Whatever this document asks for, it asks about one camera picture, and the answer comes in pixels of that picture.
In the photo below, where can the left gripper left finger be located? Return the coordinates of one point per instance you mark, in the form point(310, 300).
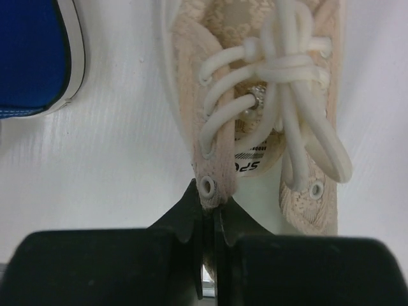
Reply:
point(158, 265)

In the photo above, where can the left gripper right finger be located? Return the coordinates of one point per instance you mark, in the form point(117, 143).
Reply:
point(256, 267)

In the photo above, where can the blue canvas sneaker inner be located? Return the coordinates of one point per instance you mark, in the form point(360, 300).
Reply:
point(42, 57)

